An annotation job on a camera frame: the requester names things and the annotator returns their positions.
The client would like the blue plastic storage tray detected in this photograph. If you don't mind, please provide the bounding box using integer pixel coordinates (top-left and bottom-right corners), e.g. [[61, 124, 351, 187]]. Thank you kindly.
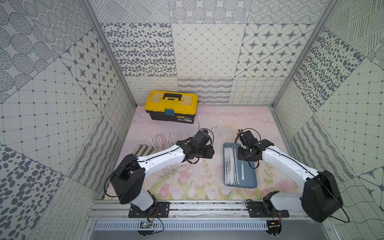
[[223, 143, 258, 189]]

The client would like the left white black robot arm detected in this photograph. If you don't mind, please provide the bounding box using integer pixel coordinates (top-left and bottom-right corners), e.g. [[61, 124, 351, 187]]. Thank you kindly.
[[106, 128, 215, 214]]

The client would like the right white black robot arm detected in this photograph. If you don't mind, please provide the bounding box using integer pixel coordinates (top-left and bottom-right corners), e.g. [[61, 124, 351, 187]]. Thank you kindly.
[[237, 129, 344, 223]]

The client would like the pink floral table mat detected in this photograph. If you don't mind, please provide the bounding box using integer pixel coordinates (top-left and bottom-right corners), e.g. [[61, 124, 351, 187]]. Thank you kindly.
[[119, 106, 301, 200]]

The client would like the yellow black toolbox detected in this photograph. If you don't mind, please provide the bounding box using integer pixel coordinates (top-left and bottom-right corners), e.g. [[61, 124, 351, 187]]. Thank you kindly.
[[145, 91, 199, 124]]

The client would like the right controller board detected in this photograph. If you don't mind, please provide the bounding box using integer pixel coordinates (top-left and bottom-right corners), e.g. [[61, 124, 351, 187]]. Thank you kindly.
[[266, 221, 282, 237]]

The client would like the controller board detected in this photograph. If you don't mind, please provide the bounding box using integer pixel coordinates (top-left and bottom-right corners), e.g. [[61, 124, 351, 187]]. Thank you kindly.
[[139, 221, 153, 231], [266, 221, 282, 237]]

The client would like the left controller board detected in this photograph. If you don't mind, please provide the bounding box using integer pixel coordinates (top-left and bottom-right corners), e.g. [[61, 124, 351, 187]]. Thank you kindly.
[[139, 221, 153, 231]]

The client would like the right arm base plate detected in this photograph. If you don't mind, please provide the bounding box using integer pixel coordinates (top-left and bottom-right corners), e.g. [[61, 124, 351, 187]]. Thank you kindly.
[[245, 200, 290, 218]]

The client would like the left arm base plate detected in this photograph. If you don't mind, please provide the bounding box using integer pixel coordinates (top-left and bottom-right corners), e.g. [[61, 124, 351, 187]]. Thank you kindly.
[[129, 202, 170, 219]]

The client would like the aluminium mounting rail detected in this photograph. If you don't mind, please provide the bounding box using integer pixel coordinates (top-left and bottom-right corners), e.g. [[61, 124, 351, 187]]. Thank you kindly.
[[85, 199, 333, 221]]

